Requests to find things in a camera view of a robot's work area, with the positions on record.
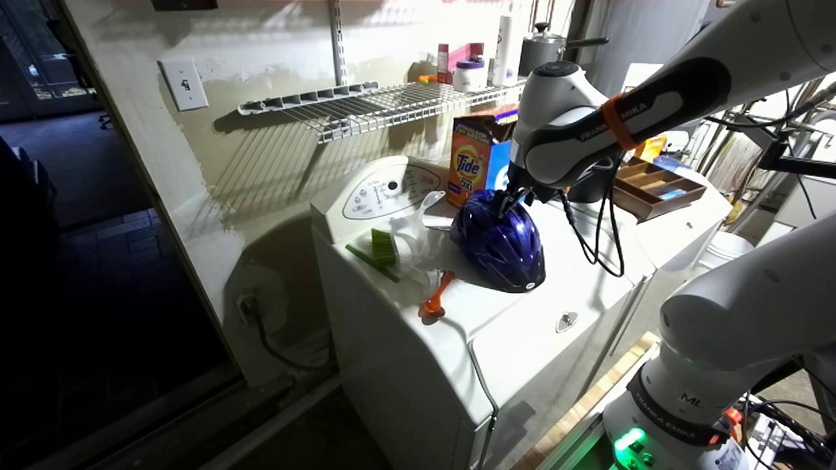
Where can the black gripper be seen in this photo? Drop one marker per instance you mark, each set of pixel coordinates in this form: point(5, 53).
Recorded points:
point(522, 177)

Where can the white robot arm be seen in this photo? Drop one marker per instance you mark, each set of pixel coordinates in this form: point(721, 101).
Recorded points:
point(765, 41)

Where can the blue orange detergent box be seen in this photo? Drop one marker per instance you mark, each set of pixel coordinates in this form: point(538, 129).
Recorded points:
point(471, 160)

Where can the orange plastic spoon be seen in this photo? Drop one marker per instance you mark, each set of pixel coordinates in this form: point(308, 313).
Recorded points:
point(435, 300)

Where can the clear green-zip plastic bag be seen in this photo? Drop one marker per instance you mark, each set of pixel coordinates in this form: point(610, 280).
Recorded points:
point(388, 248)

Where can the white jar purple lid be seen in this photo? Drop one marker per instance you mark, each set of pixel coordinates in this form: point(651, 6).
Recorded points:
point(472, 77)

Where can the brown wooden tray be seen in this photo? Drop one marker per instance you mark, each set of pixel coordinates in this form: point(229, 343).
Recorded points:
point(654, 185)

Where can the small yellow container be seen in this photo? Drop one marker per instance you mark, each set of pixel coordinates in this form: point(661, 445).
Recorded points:
point(651, 147)

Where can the small red-capped bottle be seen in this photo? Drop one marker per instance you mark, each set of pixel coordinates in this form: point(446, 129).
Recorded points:
point(442, 63)

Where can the white bottle pink cap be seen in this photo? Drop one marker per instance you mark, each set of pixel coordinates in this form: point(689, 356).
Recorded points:
point(475, 50)

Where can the black pot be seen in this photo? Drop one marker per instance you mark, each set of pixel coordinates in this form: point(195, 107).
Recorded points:
point(538, 48)

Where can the white dryer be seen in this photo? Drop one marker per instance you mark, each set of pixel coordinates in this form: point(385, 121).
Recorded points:
point(679, 229)

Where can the wooden plank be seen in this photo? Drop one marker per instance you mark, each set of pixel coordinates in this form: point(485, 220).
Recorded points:
point(591, 395)

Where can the green lit device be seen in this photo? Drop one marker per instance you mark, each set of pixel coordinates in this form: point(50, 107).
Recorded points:
point(629, 446)

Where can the black metal stand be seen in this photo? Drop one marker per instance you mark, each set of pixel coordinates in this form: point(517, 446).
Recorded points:
point(787, 160)

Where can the metal shelf upright rail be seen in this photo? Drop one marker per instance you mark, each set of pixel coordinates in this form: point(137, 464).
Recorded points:
point(334, 41)

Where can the white wall switch plate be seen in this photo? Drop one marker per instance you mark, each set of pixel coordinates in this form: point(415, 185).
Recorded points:
point(182, 80)

